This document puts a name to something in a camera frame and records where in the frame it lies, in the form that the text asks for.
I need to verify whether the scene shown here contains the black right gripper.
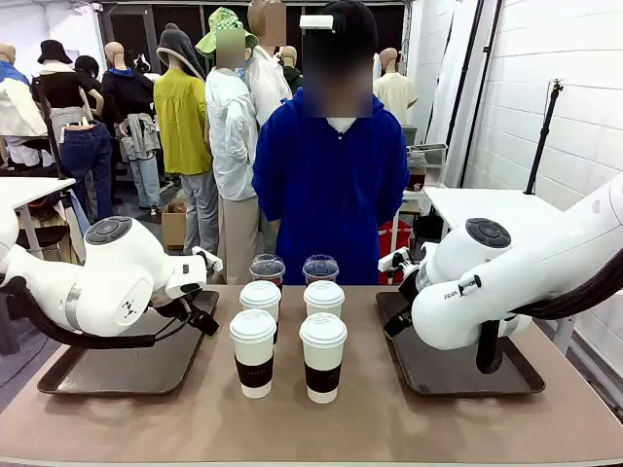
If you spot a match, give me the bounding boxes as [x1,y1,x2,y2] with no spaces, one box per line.
[383,269,421,340]

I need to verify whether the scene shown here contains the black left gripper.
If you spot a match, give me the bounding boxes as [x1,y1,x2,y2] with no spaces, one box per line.
[153,290,221,339]

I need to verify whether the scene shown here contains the white paper cup black sleeve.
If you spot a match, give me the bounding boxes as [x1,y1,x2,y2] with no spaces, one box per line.
[299,312,348,405]
[229,308,277,400]
[303,280,346,320]
[238,280,282,345]

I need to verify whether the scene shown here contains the clear dome-lid iced coffee cup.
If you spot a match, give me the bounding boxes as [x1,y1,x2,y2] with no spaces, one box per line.
[302,254,340,286]
[249,253,287,289]

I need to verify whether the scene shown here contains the dark brown serving tray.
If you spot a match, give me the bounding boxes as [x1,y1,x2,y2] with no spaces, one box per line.
[375,290,547,396]
[37,290,221,396]

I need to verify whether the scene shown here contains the red bag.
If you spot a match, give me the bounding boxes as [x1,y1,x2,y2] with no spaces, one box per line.
[378,221,408,286]

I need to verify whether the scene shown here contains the brown cardboard box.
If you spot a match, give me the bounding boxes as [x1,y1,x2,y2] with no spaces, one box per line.
[162,198,189,252]

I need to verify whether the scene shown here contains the glass jar with dark contents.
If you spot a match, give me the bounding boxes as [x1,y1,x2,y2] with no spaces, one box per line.
[407,151,428,193]

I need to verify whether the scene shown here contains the person in blue hoodie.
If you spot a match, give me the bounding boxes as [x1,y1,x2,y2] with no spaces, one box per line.
[251,0,411,286]

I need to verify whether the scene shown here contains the grey metal basket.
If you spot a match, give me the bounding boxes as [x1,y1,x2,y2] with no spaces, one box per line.
[406,142,448,169]

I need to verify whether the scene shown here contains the mannequin with green checked hat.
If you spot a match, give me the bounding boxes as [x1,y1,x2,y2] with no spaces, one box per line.
[195,7,260,286]

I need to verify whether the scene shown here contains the mannequin in yellow top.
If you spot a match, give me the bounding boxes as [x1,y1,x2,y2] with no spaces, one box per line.
[153,22,220,255]

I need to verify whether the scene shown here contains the dark blue jeans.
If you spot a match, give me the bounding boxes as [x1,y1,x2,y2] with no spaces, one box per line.
[58,121,115,221]

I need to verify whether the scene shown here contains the black tripod pole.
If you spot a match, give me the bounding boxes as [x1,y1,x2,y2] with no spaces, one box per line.
[524,79,566,197]

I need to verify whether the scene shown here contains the mannequin in cream blouse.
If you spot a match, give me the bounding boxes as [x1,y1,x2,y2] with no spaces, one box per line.
[372,47,420,126]

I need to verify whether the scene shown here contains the mannequin in black jacket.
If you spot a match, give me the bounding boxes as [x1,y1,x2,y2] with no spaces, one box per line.
[100,41,163,211]

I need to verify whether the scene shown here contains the tall mannequin in white shirt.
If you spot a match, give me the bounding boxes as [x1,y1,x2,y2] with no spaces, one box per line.
[246,0,294,128]

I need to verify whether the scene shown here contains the small mannequin in dark top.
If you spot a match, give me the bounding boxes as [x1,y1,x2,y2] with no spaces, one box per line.
[280,46,304,96]

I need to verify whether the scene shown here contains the mannequin with black hat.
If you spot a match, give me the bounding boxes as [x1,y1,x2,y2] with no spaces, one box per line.
[29,40,106,162]

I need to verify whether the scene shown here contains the mannequin in white blue jacket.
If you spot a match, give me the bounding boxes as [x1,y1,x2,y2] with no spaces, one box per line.
[0,43,49,167]

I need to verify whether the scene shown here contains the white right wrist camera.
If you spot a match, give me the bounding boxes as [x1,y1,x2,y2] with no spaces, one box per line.
[378,246,412,274]

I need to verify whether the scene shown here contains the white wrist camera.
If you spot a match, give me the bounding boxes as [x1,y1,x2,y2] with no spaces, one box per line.
[378,246,412,274]
[191,245,225,274]

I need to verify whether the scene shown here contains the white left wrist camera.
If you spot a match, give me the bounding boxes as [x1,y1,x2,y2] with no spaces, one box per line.
[191,245,225,274]

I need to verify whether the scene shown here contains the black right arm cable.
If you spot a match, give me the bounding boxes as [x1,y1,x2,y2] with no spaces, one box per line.
[475,252,623,376]

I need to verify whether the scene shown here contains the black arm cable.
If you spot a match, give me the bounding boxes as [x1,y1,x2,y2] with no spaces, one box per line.
[0,275,196,350]
[475,252,623,376]

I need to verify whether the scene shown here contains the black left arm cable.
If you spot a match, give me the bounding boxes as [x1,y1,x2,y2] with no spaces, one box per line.
[0,275,196,350]

